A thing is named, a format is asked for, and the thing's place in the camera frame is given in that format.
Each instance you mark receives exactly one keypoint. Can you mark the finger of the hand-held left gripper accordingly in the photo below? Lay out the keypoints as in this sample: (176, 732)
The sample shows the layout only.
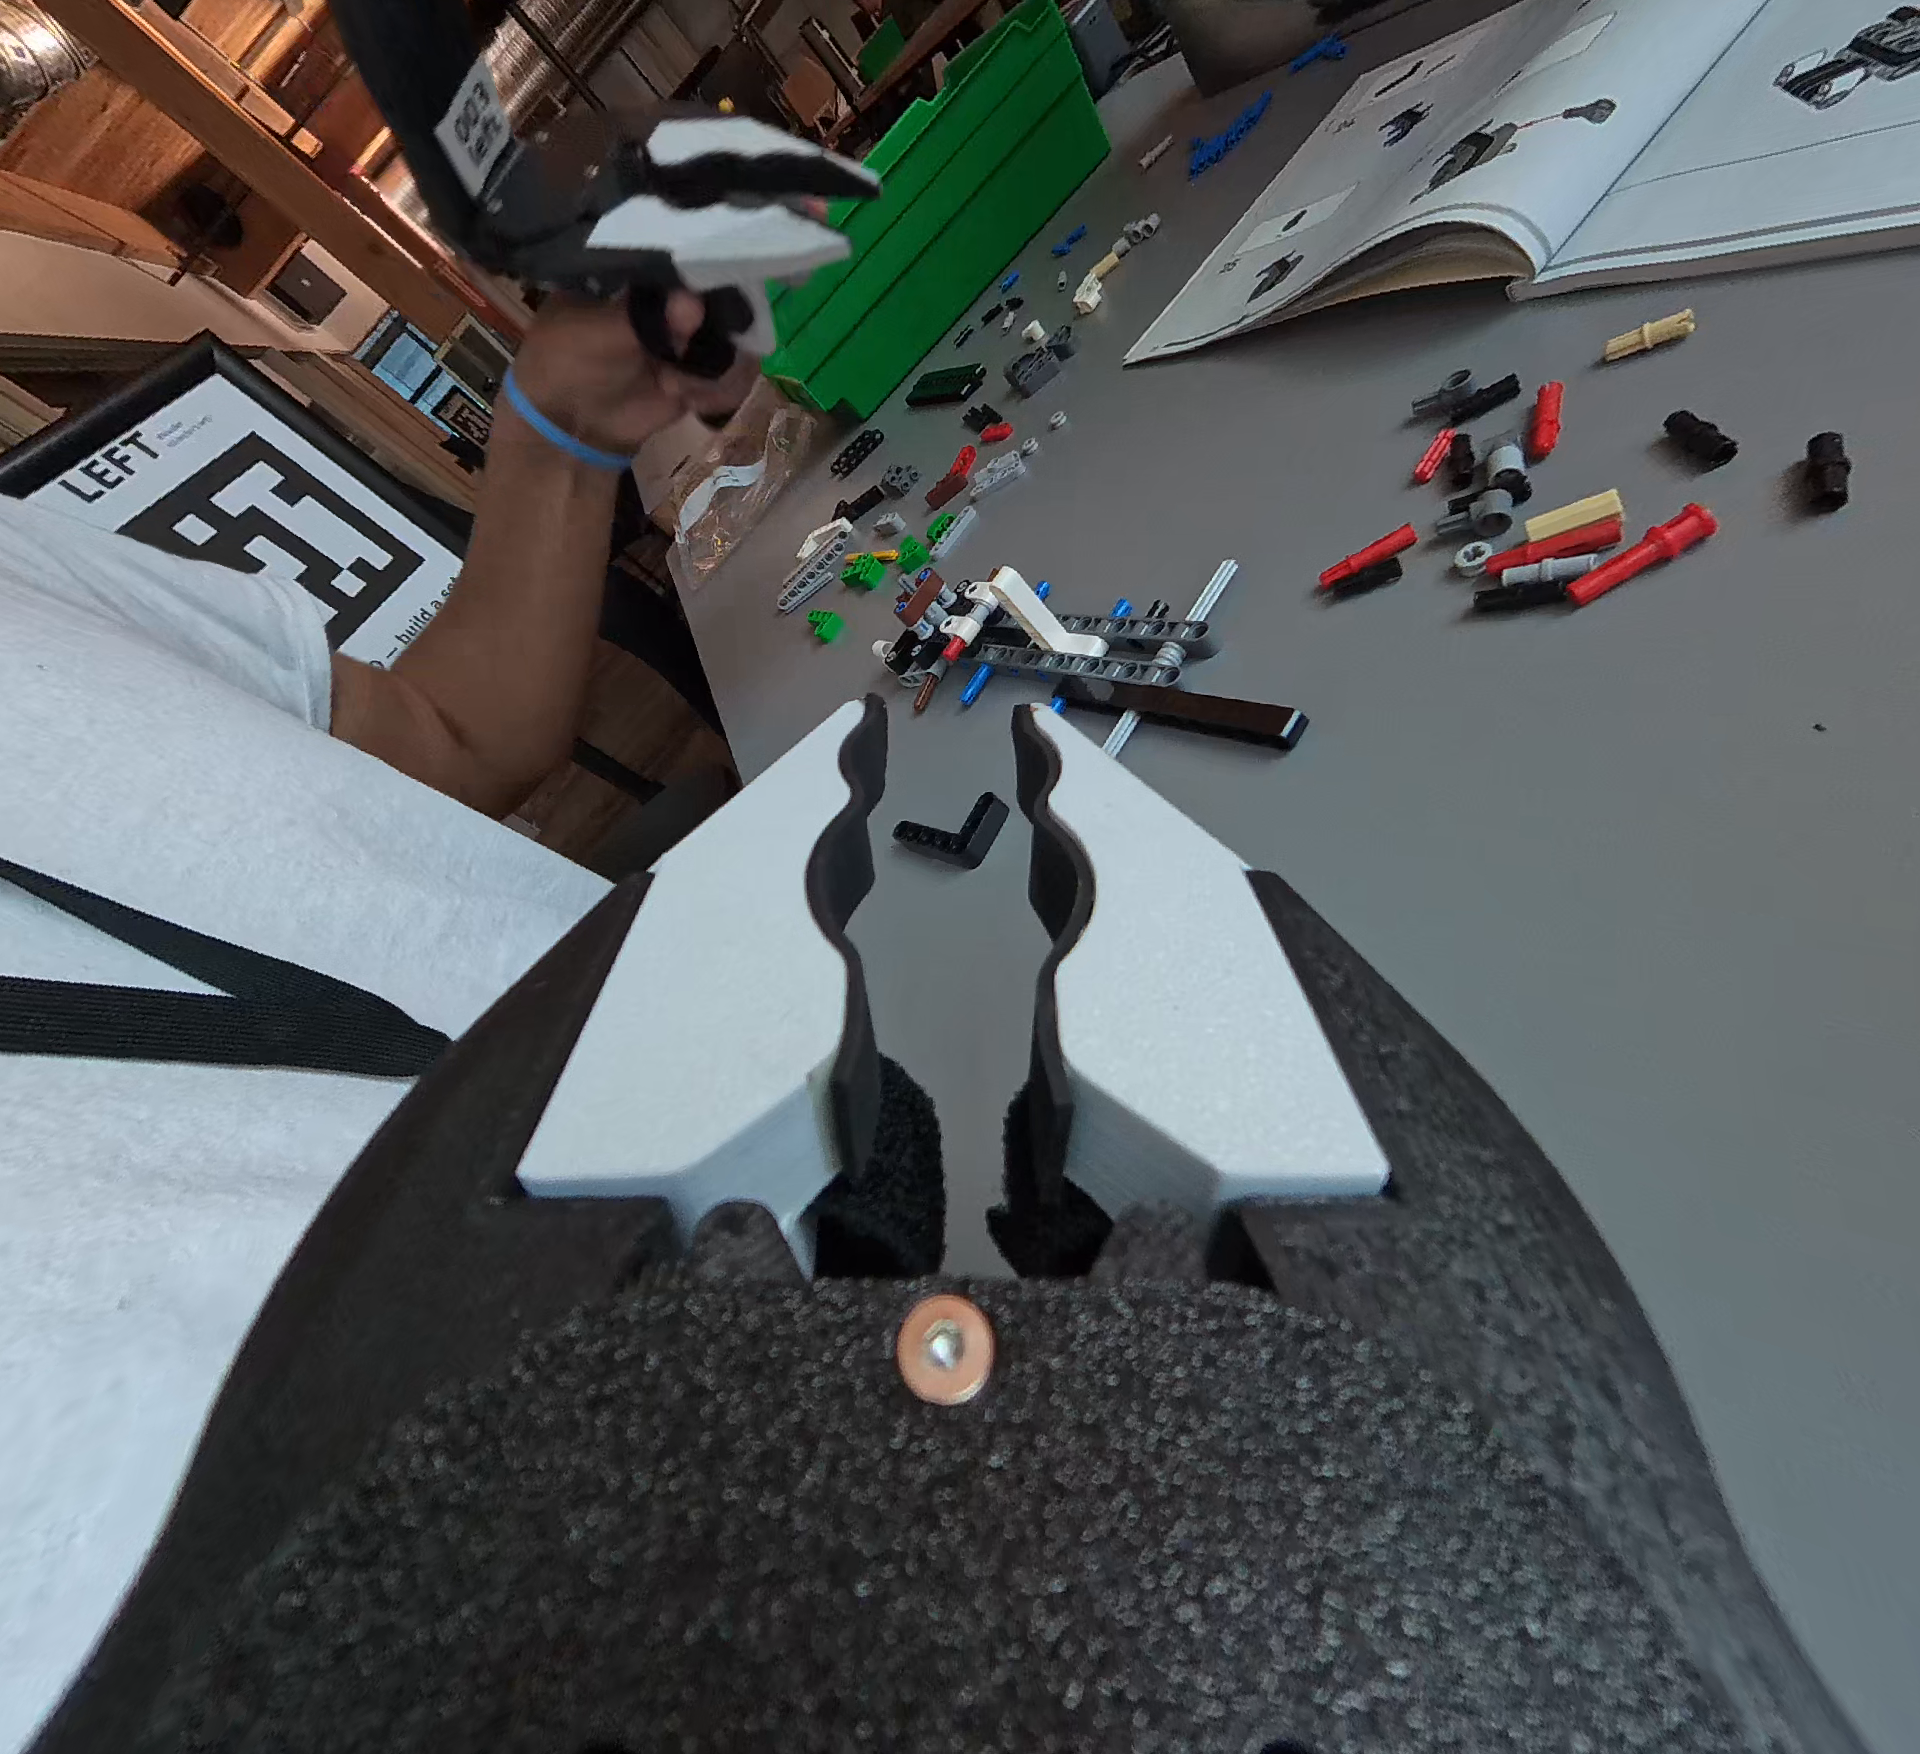
(723, 242)
(752, 152)

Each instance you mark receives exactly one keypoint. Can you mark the toy brick model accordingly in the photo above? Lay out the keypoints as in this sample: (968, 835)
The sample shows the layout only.
(1033, 629)

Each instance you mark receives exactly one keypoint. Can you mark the scattered small mixed toy bricks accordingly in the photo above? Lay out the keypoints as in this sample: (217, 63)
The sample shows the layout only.
(957, 435)

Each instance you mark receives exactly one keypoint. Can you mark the heap of red black bricks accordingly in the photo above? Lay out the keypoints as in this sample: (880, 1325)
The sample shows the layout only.
(1592, 541)

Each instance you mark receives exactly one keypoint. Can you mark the blue wristband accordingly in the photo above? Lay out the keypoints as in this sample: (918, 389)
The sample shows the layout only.
(563, 435)

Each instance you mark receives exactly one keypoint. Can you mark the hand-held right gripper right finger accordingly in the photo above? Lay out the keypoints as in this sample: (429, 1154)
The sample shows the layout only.
(1189, 1002)

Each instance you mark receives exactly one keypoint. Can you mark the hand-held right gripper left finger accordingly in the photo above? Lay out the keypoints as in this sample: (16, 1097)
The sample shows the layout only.
(680, 1002)

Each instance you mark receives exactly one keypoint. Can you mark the black angled toy brick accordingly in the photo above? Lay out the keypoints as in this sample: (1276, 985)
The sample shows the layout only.
(974, 827)

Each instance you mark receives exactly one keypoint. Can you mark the green plastic bin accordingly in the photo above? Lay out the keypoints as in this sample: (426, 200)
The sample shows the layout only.
(957, 209)

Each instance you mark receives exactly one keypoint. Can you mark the black framed tag sign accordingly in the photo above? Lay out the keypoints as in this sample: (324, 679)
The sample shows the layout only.
(285, 517)

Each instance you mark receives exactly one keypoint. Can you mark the person's left hand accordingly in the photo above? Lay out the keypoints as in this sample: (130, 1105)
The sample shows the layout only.
(593, 384)

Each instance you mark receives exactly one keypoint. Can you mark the person's white shirt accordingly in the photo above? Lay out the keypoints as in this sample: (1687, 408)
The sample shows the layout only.
(196, 1257)

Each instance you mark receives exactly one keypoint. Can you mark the open instruction booklet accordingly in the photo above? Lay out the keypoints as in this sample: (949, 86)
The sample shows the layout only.
(1571, 89)

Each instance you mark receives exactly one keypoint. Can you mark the clear plastic bag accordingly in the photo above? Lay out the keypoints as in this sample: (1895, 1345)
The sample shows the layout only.
(738, 494)

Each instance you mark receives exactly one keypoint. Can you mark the long black toy beam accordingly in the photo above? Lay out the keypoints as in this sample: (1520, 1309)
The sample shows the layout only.
(1202, 719)

